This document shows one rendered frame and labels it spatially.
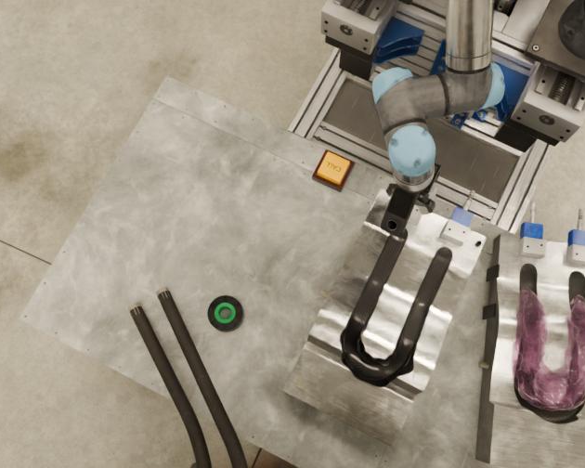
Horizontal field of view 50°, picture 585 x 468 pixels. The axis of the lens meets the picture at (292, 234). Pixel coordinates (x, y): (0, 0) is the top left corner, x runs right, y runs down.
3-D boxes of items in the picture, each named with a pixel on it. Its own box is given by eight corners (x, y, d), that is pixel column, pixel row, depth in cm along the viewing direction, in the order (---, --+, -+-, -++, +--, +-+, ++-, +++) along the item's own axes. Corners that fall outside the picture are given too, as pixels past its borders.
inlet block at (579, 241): (565, 211, 147) (575, 203, 141) (586, 214, 146) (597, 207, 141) (562, 264, 143) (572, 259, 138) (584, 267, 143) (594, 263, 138)
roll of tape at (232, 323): (245, 330, 143) (243, 328, 140) (211, 333, 143) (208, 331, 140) (242, 295, 146) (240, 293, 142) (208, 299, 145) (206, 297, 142)
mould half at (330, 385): (376, 201, 151) (383, 181, 138) (475, 246, 148) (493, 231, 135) (283, 391, 140) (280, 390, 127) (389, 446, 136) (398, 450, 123)
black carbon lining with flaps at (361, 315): (392, 225, 142) (398, 213, 133) (458, 255, 140) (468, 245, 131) (326, 364, 134) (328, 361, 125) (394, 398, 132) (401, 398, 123)
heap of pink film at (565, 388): (513, 284, 139) (525, 278, 132) (592, 297, 138) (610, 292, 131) (503, 403, 133) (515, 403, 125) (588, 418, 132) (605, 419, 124)
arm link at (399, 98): (425, 78, 115) (441, 132, 113) (366, 90, 115) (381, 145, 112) (434, 56, 107) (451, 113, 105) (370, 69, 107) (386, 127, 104)
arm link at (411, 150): (427, 113, 102) (442, 161, 100) (427, 136, 113) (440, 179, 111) (381, 126, 104) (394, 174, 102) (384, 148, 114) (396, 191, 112)
